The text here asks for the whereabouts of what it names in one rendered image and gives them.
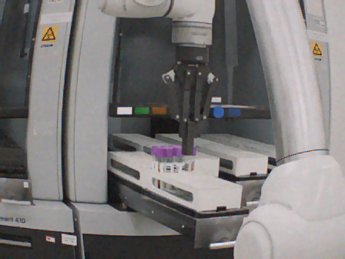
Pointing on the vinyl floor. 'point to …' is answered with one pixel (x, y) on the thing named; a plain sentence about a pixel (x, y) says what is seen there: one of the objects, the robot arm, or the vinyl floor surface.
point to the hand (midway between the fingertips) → (188, 138)
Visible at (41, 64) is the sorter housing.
